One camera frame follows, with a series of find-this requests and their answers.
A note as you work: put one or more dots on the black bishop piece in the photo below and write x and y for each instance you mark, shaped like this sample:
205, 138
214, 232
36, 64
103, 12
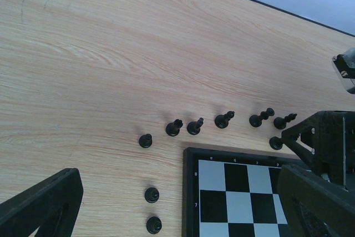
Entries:
222, 120

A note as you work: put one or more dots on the black and white chessboard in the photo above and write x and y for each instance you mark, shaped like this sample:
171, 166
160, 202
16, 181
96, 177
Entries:
232, 194

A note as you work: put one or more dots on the black rook piece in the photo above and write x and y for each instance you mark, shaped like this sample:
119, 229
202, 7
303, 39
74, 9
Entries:
173, 128

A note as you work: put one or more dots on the black king piece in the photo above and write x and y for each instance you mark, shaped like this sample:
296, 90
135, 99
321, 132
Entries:
276, 143

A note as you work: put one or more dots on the black knight piece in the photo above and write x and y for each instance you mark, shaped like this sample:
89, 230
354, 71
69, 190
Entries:
194, 127

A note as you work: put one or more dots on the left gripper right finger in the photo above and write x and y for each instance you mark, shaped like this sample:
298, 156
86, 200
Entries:
314, 206

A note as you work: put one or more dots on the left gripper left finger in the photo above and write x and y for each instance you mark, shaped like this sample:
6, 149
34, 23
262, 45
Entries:
49, 208

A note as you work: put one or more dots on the black queen piece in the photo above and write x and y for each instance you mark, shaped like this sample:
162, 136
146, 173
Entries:
256, 120

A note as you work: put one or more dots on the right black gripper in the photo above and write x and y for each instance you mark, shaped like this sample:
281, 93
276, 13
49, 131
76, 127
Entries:
325, 143

